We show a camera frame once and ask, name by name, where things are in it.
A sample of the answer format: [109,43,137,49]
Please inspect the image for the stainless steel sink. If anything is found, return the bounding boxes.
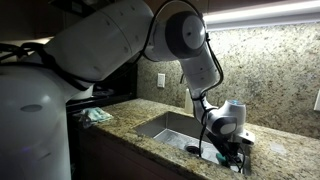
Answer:
[133,111,252,176]

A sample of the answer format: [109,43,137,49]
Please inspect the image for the blue white cloth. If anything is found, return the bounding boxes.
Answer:
[79,107,114,129]

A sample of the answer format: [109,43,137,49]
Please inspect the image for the dark wooden base cabinet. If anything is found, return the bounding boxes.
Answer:
[71,126,188,180]

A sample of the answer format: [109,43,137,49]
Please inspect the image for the white soap dispenser bottle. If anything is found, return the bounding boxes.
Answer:
[184,88,194,114]

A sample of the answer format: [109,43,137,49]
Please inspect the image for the black sink drain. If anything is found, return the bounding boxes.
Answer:
[184,144,204,155]

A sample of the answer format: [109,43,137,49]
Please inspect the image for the under-cabinet light strip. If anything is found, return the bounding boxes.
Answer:
[203,0,320,33]

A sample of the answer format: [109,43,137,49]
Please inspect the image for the black cooktop stove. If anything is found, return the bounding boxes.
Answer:
[66,63,138,113]

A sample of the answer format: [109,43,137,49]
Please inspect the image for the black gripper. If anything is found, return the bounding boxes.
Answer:
[210,133,244,167]

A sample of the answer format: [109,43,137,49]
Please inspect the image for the white wall power outlet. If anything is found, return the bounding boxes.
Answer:
[313,90,320,112]

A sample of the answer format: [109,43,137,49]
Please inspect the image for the teal sponge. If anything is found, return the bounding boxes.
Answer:
[215,152,228,164]

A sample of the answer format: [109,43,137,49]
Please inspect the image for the clear tape patch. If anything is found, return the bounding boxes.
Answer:
[269,143,288,155]

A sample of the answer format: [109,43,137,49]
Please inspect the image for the black strap around arm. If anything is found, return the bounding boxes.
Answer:
[0,41,91,91]

